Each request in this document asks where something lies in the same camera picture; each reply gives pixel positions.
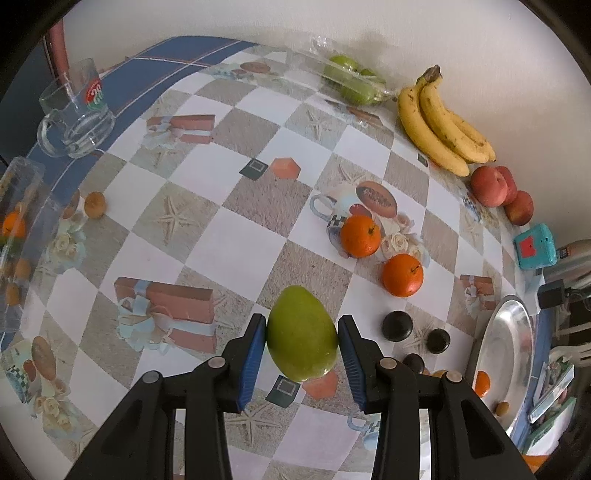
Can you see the round metal tray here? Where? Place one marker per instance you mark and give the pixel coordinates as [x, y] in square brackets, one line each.
[503, 350]

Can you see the stack of printed booklets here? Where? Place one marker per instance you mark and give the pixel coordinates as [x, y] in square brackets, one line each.
[554, 392]

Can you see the red apple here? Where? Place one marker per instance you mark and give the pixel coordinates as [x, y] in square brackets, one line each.
[511, 182]
[488, 185]
[519, 207]

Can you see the clear glass mug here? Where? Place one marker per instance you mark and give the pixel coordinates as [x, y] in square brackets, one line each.
[78, 115]

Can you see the green mango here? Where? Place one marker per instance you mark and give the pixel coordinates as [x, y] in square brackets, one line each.
[302, 332]

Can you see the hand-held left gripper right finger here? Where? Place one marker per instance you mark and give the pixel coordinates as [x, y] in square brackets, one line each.
[351, 360]

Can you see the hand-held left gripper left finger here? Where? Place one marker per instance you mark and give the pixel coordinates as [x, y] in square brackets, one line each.
[251, 360]

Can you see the black power adapter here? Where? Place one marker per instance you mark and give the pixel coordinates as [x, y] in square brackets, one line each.
[551, 295]

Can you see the dark round fruit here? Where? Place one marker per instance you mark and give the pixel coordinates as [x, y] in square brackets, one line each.
[437, 340]
[412, 363]
[397, 326]

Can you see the small brown fruit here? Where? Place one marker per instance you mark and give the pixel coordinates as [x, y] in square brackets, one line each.
[502, 408]
[94, 204]

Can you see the bunch of yellow bananas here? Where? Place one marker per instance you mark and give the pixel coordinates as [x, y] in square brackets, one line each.
[434, 120]

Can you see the pink board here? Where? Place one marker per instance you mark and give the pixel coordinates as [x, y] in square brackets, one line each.
[57, 41]

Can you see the clear bag of green apples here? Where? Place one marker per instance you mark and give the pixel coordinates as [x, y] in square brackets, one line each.
[355, 83]

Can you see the checkered printed tablecloth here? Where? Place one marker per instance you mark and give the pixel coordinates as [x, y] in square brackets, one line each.
[258, 198]

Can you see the orange tangerine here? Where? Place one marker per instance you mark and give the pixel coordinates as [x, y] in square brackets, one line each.
[402, 274]
[360, 236]

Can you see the teal box with red patch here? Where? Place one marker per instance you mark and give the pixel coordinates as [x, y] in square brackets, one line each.
[535, 247]

